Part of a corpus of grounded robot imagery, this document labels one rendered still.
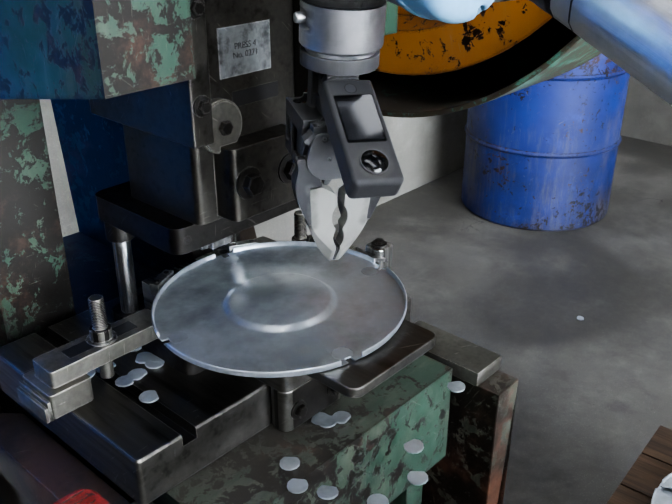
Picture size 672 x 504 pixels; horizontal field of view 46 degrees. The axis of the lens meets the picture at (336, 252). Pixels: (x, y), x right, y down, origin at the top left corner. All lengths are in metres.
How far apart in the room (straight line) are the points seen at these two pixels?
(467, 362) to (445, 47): 0.42
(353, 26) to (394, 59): 0.46
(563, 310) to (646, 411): 0.51
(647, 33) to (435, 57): 0.53
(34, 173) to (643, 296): 2.07
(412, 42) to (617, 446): 1.23
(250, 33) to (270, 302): 0.29
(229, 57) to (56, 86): 0.18
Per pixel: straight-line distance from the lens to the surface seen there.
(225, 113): 0.82
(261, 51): 0.85
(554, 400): 2.14
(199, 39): 0.75
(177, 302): 0.93
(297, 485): 0.87
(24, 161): 1.02
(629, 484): 1.39
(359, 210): 0.77
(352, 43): 0.68
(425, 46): 1.10
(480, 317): 2.45
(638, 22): 0.60
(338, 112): 0.68
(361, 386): 0.78
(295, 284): 0.93
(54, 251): 1.07
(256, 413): 0.92
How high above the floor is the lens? 1.23
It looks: 26 degrees down
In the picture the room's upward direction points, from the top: straight up
